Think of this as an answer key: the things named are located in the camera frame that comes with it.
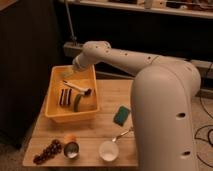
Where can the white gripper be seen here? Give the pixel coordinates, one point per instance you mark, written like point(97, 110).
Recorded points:
point(80, 63)

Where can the white handled dish brush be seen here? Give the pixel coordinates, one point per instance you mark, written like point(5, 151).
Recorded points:
point(83, 91)

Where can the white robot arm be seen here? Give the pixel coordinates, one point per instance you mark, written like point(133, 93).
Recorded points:
point(161, 94)

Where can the small metal cup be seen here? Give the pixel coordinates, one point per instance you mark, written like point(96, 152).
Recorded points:
point(71, 150)

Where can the yellow plastic bin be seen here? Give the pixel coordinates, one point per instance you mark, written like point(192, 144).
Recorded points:
point(88, 105)

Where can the striped brown white sponge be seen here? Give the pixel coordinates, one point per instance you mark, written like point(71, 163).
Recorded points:
point(65, 97)

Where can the green zucchini toy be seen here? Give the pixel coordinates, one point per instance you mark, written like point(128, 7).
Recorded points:
point(76, 102)

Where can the metal vertical pole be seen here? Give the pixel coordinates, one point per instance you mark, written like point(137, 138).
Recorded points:
point(72, 34)

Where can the orange toy fruit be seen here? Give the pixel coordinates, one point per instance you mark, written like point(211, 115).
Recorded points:
point(69, 138)

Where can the green scrub sponge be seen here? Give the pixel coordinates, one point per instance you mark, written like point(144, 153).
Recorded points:
point(121, 115)

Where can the dark grape bunch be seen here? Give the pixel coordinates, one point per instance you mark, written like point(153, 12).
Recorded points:
point(48, 153)

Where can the silver metal fork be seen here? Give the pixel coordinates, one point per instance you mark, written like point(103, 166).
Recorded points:
point(114, 139)

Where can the white bowl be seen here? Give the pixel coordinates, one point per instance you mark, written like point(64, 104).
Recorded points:
point(108, 151)

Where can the grey metal shelf rail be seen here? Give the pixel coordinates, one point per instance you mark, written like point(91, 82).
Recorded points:
point(130, 62)

